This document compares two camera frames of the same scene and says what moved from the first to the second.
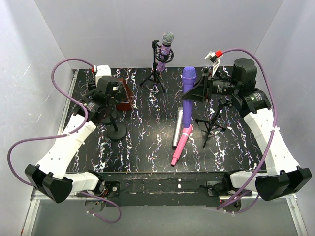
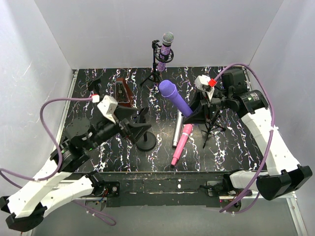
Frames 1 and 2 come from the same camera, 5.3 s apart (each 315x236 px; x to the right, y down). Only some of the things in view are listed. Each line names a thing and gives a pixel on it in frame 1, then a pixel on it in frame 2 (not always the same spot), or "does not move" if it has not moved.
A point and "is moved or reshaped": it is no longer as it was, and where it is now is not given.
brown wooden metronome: [126, 100] does not move
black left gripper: [114, 96] -> [127, 127]
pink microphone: [187, 131] does not move
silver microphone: [178, 128] does not move
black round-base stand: [117, 131] is moved or reshaped
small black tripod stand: [211, 124] does not move
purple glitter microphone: [168, 40] does not move
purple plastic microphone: [188, 77] -> [169, 89]
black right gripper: [204, 86] -> [204, 105]
